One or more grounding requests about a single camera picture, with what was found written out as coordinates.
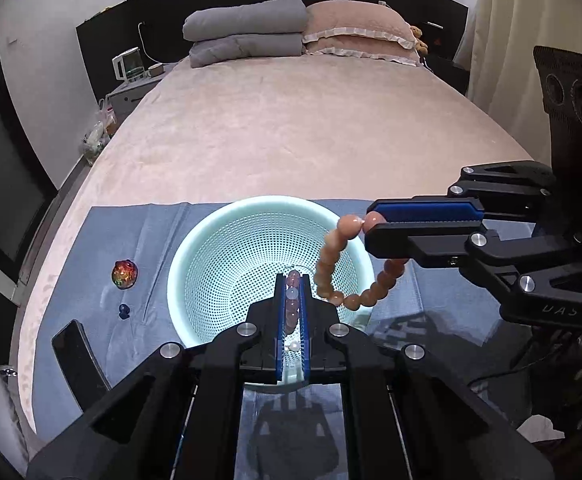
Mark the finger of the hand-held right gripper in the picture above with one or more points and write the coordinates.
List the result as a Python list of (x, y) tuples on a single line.
[(431, 210), (411, 242)]

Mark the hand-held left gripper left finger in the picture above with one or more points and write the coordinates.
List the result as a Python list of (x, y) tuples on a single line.
[(281, 320)]

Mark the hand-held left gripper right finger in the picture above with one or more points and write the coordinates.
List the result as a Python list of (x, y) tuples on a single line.
[(305, 325)]

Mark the pearl earring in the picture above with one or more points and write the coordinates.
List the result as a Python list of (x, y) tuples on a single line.
[(296, 346)]

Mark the mint green plastic basket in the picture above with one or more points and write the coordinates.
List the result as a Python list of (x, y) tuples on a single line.
[(221, 270)]

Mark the cream curtain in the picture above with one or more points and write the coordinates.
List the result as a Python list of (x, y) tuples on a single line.
[(521, 25)]

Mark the bed with pink cover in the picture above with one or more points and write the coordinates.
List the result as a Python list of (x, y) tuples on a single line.
[(296, 135)]

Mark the small blue bead ornament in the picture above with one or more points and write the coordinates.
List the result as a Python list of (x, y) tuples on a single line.
[(123, 311)]

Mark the red orange glass ornament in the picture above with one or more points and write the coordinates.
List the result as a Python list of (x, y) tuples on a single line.
[(125, 274)]

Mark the blue cloth mat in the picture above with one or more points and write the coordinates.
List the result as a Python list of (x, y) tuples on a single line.
[(136, 240)]

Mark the brown plush toy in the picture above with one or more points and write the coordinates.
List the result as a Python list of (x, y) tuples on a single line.
[(419, 37)]

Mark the beige ruffled pillow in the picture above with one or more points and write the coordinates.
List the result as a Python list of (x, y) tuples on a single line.
[(351, 51), (361, 20)]

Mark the black smartphone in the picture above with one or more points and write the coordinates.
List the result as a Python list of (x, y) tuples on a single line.
[(78, 355)]

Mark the white crumpled tissue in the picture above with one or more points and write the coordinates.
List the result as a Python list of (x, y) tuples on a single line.
[(538, 428)]

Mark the grey folded quilt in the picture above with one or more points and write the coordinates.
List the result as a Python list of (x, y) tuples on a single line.
[(246, 17), (246, 50)]

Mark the clear plastic bag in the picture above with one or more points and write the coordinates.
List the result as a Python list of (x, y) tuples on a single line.
[(96, 135)]

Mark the grey nightstand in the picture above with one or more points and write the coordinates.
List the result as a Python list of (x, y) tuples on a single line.
[(128, 95)]

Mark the white electric kettle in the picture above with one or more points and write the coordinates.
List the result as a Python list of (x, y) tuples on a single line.
[(127, 65)]

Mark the black headboard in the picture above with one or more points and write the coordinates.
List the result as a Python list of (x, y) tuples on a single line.
[(111, 30)]

